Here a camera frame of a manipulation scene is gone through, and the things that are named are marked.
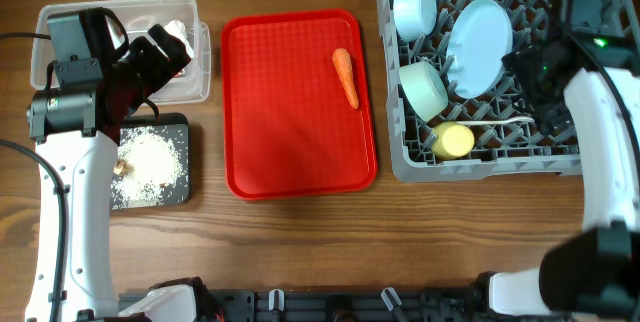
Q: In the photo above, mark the white plastic spoon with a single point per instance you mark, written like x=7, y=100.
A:
x=518, y=119

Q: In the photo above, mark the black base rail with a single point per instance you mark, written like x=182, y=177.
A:
x=389, y=304

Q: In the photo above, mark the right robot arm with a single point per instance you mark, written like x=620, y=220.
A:
x=581, y=76

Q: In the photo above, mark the black tray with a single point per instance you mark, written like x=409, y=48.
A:
x=175, y=127

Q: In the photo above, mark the light blue plate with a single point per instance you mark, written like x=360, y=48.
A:
x=481, y=36

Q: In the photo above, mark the brown food chunk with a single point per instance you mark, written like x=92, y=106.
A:
x=122, y=168

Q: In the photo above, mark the light blue bowl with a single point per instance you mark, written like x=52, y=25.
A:
x=414, y=18

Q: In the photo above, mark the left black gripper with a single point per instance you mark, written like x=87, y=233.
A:
x=142, y=50

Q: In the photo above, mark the red plastic tray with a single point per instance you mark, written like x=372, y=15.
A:
x=289, y=130

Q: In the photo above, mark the grey dishwasher rack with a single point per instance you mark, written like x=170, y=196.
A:
x=500, y=149

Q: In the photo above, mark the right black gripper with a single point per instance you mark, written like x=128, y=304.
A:
x=531, y=74

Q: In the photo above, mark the spilled white rice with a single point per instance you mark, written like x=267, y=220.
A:
x=145, y=167

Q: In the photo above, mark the orange carrot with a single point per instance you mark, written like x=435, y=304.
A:
x=343, y=65

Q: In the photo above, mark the white tissue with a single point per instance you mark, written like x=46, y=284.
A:
x=177, y=29

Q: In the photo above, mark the mint green bowl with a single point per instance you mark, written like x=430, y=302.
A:
x=423, y=89

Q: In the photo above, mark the yellow plastic cup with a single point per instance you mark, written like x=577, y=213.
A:
x=453, y=140

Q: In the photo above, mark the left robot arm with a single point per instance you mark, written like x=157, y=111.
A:
x=93, y=85

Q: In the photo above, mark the clear plastic bin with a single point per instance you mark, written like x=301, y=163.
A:
x=192, y=84

